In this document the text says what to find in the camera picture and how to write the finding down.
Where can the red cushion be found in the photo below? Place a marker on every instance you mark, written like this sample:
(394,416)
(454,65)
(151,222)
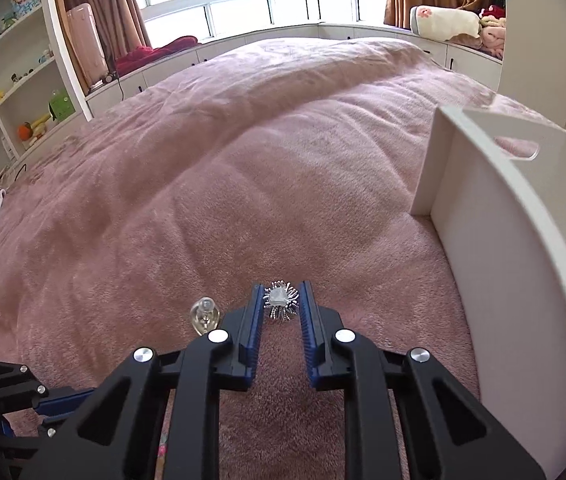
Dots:
(143,55)

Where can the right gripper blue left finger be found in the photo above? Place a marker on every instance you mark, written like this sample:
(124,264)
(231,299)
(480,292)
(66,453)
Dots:
(238,367)

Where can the white window cabinets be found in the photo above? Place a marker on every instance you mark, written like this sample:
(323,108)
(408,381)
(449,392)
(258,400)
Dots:
(478,65)

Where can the white toy shelf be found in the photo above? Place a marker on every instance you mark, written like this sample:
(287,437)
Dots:
(41,100)

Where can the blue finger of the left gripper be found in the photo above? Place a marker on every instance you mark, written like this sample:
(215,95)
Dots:
(62,401)

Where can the brown curtain left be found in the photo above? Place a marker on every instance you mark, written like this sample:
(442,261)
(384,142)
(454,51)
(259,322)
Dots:
(118,23)

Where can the pink plush toy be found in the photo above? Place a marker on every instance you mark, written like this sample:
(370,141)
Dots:
(493,31)

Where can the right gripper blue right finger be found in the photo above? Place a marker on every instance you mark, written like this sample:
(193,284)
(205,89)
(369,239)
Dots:
(326,343)

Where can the pink suitcase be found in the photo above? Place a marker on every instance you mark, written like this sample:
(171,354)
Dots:
(84,37)

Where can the white plastic storage bin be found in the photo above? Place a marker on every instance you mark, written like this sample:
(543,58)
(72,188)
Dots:
(495,188)

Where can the pink bed blanket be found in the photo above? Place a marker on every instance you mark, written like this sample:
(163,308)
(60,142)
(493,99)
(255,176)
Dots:
(123,249)

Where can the silver spiky brooch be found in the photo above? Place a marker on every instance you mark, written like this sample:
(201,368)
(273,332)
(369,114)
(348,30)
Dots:
(280,299)

